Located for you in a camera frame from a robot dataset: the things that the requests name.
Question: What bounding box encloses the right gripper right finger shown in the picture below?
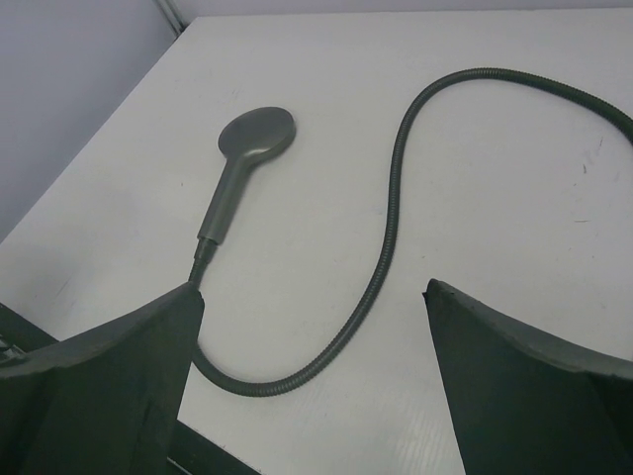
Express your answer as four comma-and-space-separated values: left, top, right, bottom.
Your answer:
423, 279, 632, 474

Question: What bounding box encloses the dark grey shower hose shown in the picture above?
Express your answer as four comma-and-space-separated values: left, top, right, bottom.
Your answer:
187, 67, 633, 398

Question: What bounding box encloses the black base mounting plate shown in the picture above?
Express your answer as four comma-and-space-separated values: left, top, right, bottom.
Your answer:
1, 304, 258, 475

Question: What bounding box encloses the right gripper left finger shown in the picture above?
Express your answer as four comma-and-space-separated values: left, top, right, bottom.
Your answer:
1, 283, 205, 474

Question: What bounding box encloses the grey shower head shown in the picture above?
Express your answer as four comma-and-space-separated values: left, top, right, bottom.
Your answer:
198, 106, 297, 244

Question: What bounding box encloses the left aluminium frame post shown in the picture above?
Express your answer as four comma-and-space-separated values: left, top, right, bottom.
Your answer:
154, 0, 187, 37

